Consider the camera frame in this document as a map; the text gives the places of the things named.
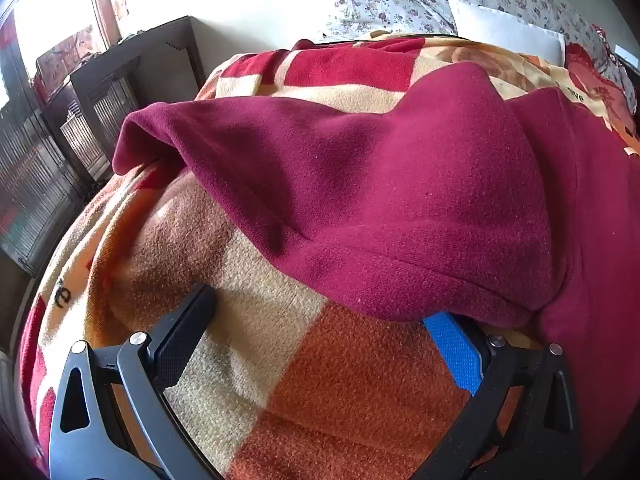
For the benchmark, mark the checkered printed blanket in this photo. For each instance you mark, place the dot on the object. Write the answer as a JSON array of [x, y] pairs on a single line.
[[300, 385]]

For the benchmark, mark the red printed pillow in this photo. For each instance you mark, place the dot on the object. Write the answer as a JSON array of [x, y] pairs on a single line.
[[587, 67]]

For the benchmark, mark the printed cardboard box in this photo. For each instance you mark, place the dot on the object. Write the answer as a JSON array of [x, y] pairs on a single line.
[[62, 62]]

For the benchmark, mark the white pillow towel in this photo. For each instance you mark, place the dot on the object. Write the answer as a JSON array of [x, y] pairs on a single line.
[[505, 30]]

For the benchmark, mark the maroon fleece garment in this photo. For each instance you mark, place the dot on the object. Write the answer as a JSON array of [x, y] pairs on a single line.
[[400, 185]]

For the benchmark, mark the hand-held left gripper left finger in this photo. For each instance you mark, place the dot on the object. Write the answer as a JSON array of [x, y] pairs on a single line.
[[187, 325]]

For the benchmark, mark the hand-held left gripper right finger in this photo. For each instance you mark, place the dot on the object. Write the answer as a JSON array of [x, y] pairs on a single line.
[[452, 347]]

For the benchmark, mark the wooden framed window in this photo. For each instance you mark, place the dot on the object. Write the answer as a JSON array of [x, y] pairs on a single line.
[[50, 15]]

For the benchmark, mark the dark wooden cabinet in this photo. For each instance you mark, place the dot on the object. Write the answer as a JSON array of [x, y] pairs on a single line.
[[145, 70]]

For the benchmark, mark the dark slatted cabinet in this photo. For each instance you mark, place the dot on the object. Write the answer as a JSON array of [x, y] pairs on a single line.
[[35, 185]]

